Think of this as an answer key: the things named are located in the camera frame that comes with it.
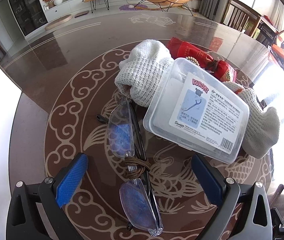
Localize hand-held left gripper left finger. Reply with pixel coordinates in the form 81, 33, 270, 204
6, 152, 89, 240

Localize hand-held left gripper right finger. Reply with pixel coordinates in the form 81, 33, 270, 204
191, 154, 273, 240

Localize rimless glasses with brown cord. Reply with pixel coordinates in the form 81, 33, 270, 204
96, 96, 164, 238

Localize clear plastic box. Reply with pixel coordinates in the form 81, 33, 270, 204
143, 57, 250, 165

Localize white knit work glove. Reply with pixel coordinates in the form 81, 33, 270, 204
114, 39, 175, 108
225, 82, 280, 159

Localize brown bead necklace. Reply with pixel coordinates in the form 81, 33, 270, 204
184, 56, 204, 68

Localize red drawstring pouch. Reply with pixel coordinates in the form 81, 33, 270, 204
167, 37, 237, 83

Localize orange cushioned chair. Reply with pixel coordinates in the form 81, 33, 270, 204
270, 29, 284, 56

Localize round wooden floor board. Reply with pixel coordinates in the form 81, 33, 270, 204
45, 14, 73, 31

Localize wooden side desk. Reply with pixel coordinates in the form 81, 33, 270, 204
257, 15, 282, 43

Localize dark wooden chair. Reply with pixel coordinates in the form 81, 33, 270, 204
222, 0, 263, 39

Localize white television cabinet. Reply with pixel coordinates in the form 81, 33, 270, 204
43, 0, 144, 23

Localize black glass display cabinet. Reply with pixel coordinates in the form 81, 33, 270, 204
6, 0, 48, 37

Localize purple floor mat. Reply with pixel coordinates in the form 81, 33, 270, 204
118, 3, 149, 12

